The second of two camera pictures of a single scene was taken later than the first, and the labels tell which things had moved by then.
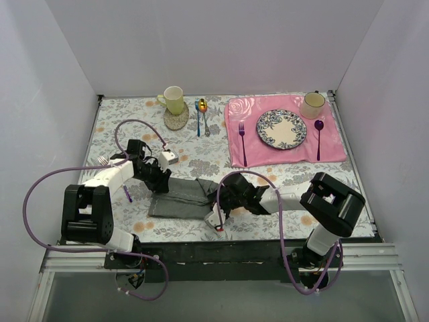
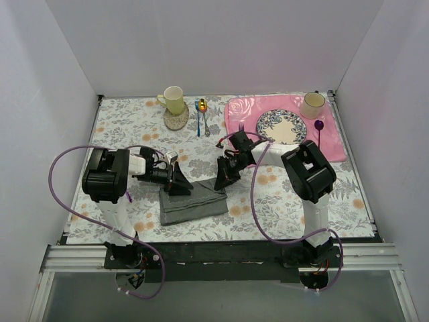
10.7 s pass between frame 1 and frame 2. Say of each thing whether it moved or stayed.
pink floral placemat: stayed
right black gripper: moved
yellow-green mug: stayed
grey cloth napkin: moved
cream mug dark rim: stayed
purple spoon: stayed
